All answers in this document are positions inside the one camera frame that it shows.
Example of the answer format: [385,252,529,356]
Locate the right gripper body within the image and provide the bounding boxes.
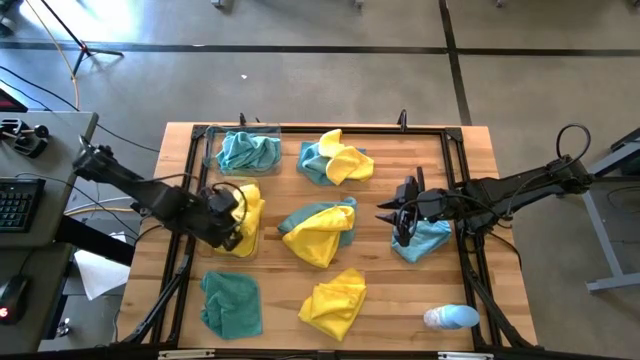
[397,188,456,235]

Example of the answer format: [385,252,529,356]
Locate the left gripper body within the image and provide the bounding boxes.
[197,209,246,249]

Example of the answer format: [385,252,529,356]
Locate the yellow microfiber towel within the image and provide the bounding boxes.
[297,267,368,343]
[281,204,357,270]
[317,128,376,187]
[213,183,267,259]

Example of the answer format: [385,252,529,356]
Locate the dark teal microfiber towel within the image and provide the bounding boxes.
[199,270,265,342]

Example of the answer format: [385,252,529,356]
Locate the water bottle with blue label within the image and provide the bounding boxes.
[423,303,481,332]

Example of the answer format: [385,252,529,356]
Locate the black desk support bar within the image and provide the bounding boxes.
[53,214,136,267]

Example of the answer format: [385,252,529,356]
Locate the white paper sheet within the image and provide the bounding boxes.
[73,231,132,302]

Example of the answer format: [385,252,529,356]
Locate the grey side desk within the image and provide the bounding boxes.
[0,110,100,354]

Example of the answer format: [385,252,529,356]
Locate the black keyboard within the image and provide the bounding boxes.
[0,177,47,235]

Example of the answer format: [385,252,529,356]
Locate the black desk clamp tool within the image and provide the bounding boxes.
[0,117,51,160]

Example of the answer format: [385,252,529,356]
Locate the black computer mouse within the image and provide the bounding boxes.
[0,273,31,327]

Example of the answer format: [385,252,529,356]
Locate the black tripod stand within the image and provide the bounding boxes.
[38,0,126,77]

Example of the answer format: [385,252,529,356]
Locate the dark monitor corner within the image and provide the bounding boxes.
[0,87,29,114]

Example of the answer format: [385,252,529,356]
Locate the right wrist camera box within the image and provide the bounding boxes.
[396,174,420,202]

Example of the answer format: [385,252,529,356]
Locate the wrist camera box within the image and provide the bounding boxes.
[396,174,420,202]
[205,187,240,217]

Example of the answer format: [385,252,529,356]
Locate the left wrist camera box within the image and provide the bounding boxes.
[205,187,240,217]

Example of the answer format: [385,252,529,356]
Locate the black right camera cable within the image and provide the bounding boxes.
[393,198,420,249]

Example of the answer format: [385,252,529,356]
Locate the black camera cable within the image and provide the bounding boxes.
[393,198,420,249]
[211,181,250,229]

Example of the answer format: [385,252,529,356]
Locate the black left camera cable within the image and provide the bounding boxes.
[211,181,250,229]

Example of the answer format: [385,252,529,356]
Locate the black aluminium table frame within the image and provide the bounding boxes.
[110,122,540,351]

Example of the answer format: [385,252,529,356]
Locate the silver metal bracket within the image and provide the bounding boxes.
[438,351,495,360]
[158,348,216,360]

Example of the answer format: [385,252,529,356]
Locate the yellow floor cable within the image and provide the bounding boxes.
[63,204,137,217]
[23,0,81,112]

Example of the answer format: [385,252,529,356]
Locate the black floor cable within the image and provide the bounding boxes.
[0,64,161,154]

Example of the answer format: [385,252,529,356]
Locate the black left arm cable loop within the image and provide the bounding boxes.
[78,133,101,157]

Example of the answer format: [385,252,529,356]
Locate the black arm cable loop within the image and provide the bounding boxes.
[78,133,101,157]
[554,123,593,164]

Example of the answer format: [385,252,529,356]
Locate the black right arm cable loop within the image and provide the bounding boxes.
[554,123,593,164]

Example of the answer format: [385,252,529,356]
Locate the grey metal table frame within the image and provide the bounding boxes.
[551,127,640,294]

